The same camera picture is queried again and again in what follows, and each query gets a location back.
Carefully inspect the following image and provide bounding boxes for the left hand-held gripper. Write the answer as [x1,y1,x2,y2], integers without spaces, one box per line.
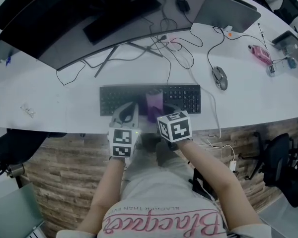
[108,101,142,159]

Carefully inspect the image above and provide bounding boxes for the gray gaming mouse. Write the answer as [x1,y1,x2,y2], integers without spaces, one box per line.
[211,65,228,91]

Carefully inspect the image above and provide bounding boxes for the person's legs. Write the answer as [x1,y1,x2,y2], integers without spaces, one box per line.
[136,132,192,173]

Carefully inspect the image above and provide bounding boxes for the clear crumpled wrapper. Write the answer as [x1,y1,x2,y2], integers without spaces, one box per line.
[20,102,37,119]

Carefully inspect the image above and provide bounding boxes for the group of black office chairs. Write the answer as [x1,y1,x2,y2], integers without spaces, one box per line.
[257,0,298,25]

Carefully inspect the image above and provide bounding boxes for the person's light printed t-shirt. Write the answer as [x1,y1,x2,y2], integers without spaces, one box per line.
[56,157,273,238]

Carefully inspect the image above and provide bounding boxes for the person's right forearm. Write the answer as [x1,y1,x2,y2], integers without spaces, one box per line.
[176,139,264,233]

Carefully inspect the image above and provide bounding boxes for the clear bottle with dark label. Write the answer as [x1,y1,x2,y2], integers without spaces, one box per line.
[266,62,284,78]

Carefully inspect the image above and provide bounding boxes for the purple cloth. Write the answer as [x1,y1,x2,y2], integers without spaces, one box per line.
[145,89,164,123]

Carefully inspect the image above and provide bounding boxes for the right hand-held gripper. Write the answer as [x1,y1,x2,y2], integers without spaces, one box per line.
[156,103,193,143]

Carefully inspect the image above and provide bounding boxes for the black mouse cord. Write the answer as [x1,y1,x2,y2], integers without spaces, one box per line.
[207,26,225,70]

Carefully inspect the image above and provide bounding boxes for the thin white cable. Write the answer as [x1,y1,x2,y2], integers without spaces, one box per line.
[167,36,236,163]

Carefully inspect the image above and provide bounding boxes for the black keyboard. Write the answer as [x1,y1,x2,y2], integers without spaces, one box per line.
[99,84,202,118]

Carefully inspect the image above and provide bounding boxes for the large curved black monitor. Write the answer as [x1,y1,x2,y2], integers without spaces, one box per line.
[0,0,216,71]

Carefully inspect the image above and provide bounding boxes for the frosted glass panel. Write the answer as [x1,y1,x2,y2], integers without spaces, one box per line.
[0,183,46,238]

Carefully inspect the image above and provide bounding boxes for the shiny metal cylinder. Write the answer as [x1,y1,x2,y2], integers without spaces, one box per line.
[6,162,26,179]

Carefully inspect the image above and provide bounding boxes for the pink device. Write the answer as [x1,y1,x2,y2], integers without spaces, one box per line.
[248,44,273,65]

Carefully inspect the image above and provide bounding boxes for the person's left forearm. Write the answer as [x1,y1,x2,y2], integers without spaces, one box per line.
[76,156,129,235]

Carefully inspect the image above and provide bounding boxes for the clear plastic bottle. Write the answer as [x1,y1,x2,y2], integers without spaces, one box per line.
[281,45,298,57]

